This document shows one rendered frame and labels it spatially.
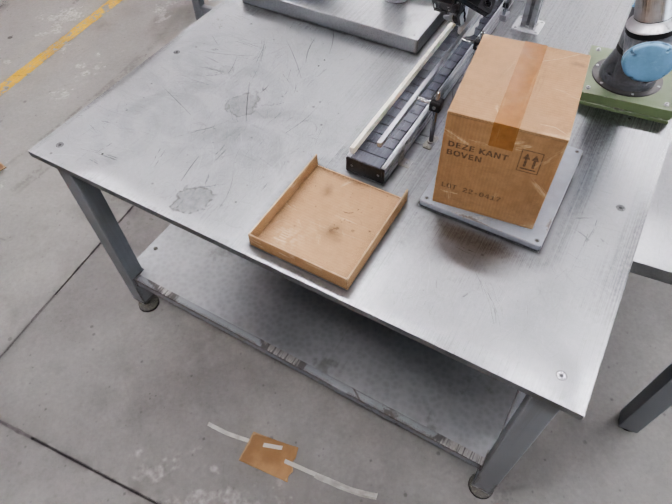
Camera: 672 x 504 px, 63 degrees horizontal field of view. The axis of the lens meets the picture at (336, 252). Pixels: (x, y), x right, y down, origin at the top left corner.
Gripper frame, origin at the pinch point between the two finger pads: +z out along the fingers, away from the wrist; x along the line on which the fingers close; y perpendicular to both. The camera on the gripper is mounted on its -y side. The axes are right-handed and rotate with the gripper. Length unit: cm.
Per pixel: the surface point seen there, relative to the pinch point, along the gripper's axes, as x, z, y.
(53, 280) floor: 134, 31, 122
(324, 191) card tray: 66, -27, 7
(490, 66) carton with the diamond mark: 29, -38, -21
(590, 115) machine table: 13.9, 4.0, -43.4
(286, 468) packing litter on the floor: 147, 22, -2
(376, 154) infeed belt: 52, -24, -1
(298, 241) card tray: 81, -35, 4
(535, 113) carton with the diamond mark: 38, -43, -34
